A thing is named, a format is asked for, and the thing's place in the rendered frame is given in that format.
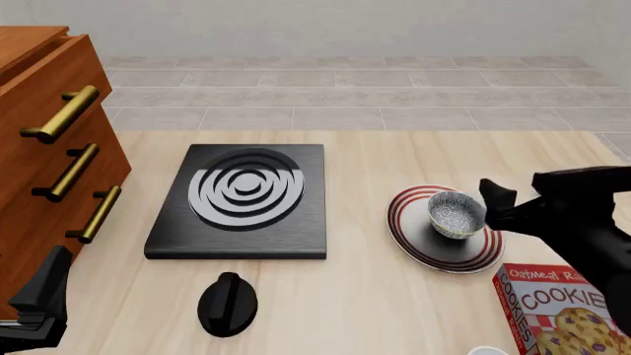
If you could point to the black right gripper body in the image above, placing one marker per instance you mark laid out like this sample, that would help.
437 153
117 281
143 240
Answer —
557 220

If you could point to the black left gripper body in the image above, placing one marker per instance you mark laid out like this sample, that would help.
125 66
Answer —
34 334

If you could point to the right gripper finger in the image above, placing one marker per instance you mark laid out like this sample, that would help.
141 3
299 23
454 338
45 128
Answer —
572 183
499 197

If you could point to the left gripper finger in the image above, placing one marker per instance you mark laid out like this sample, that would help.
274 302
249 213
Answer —
47 288

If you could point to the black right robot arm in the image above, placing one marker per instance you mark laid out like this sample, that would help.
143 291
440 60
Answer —
606 277

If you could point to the patterned black bowl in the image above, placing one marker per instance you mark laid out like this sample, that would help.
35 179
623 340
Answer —
456 216

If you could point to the white plate with red rings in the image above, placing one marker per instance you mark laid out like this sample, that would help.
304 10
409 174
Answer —
419 244

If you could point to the flat black stove plate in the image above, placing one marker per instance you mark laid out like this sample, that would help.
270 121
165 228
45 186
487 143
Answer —
167 236

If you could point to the round black stove knob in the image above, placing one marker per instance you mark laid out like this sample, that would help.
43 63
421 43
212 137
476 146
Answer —
227 307

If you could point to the oatmeal cookies box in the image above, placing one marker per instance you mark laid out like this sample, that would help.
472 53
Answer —
547 299

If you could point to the wooden drawer standing open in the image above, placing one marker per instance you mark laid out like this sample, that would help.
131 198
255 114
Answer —
29 96

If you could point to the wooden cabinet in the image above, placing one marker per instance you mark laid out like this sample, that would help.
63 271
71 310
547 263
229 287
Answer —
29 55

